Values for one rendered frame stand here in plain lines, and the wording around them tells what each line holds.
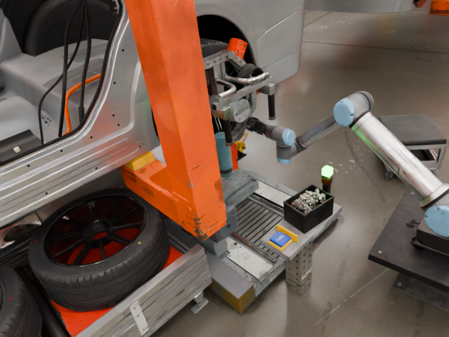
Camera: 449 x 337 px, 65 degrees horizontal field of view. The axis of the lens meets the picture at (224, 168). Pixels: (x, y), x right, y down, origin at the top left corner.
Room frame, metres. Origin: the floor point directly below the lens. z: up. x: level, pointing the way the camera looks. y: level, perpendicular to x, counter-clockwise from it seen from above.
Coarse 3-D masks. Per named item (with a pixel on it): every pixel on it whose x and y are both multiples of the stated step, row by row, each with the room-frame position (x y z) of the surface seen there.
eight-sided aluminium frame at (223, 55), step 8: (208, 56) 1.87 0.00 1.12; (216, 56) 1.85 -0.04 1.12; (224, 56) 1.88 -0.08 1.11; (232, 56) 1.91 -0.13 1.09; (208, 64) 1.81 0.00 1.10; (216, 64) 1.84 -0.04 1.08; (232, 64) 1.98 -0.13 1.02; (240, 64) 1.95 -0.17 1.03; (248, 96) 2.03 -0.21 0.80; (256, 104) 2.01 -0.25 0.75; (240, 128) 1.93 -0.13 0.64; (232, 136) 1.88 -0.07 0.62; (240, 136) 1.91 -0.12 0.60
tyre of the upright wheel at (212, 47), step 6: (204, 42) 1.93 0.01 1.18; (210, 42) 1.95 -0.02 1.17; (216, 42) 1.97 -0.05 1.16; (222, 42) 2.00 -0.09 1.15; (204, 48) 1.90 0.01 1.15; (210, 48) 1.93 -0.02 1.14; (216, 48) 1.96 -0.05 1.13; (222, 48) 1.98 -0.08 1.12; (204, 54) 1.90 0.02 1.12; (210, 54) 1.93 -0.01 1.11; (234, 126) 2.00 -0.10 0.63; (156, 132) 1.86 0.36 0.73
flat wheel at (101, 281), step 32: (96, 192) 1.67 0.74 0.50; (128, 192) 1.62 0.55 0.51; (64, 224) 1.48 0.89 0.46; (96, 224) 1.43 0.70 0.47; (128, 224) 1.38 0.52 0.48; (160, 224) 1.34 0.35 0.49; (32, 256) 1.22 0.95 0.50; (64, 256) 1.39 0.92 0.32; (128, 256) 1.14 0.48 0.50; (160, 256) 1.25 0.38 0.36; (64, 288) 1.06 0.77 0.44; (96, 288) 1.05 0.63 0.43; (128, 288) 1.09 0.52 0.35
